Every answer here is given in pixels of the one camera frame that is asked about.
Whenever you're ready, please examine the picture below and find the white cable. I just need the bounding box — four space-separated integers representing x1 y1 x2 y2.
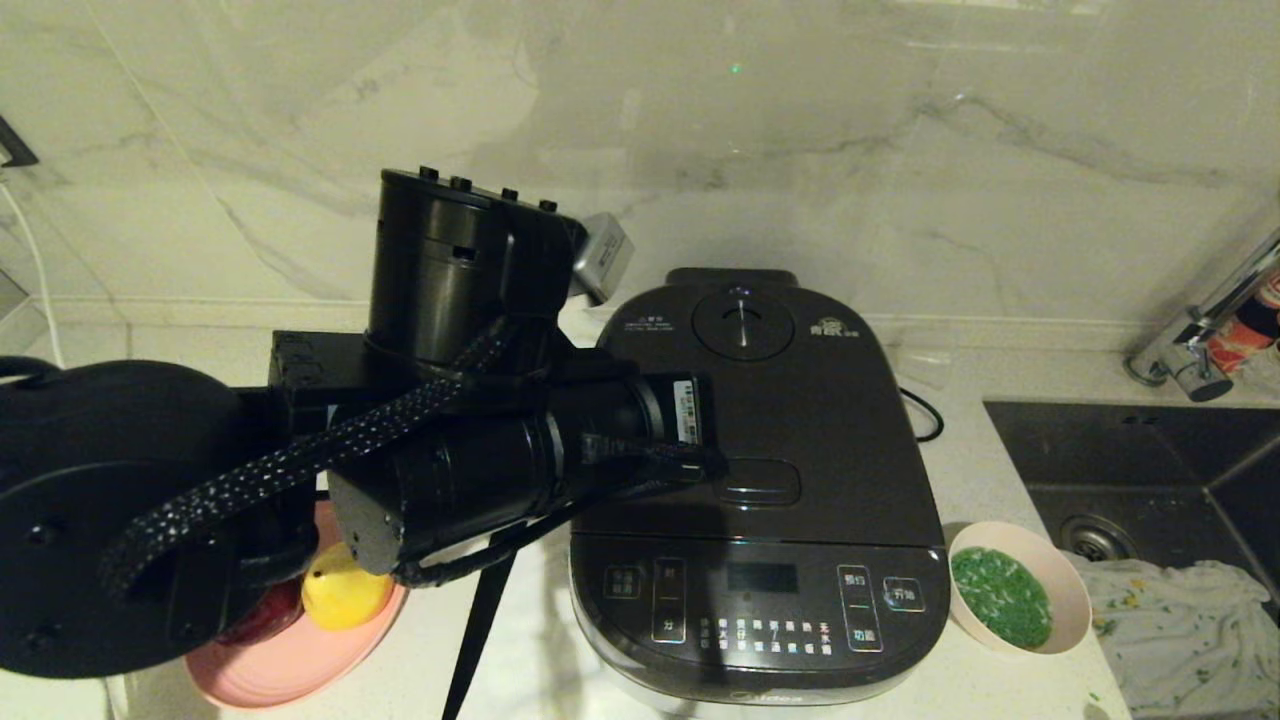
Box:
0 180 66 369

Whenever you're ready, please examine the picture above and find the pink plastic bowl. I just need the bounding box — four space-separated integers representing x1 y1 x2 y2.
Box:
946 520 1093 656

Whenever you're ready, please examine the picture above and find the thick black braided cable sleeve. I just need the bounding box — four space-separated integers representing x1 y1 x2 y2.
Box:
100 325 513 601

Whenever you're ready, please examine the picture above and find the pink plastic plate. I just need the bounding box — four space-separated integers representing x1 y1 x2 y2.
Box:
185 500 409 711

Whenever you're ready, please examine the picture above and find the black power cord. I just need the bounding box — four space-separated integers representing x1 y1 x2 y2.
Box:
898 385 943 444

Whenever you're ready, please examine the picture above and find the orange juice bottle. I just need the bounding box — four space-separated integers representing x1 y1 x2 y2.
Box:
1205 268 1280 376

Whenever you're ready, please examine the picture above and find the black rice cooker lid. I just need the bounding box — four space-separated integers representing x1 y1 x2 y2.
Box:
570 268 946 549

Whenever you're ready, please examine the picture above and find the yellow pear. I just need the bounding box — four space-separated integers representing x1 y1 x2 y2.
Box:
301 545 396 632

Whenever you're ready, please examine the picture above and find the red apple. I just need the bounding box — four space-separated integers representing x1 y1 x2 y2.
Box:
215 580 306 646

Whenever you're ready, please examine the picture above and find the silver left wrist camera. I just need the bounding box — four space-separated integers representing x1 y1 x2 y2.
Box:
572 212 637 306

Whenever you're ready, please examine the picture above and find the long black flat strip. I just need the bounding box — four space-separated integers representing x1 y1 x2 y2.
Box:
442 550 517 720

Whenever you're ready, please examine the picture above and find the black wall fixture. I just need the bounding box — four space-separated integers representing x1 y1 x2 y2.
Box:
0 113 41 169

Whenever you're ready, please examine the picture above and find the chopped green onion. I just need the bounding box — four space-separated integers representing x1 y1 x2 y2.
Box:
951 547 1054 649

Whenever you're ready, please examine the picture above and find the white cloth with green specks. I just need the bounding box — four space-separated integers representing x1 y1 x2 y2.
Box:
1070 557 1280 719

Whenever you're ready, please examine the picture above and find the chrome faucet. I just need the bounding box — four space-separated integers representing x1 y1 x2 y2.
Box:
1122 228 1280 403

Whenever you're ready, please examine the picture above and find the round steel sink drain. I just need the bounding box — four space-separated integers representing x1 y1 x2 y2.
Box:
1060 515 1136 563

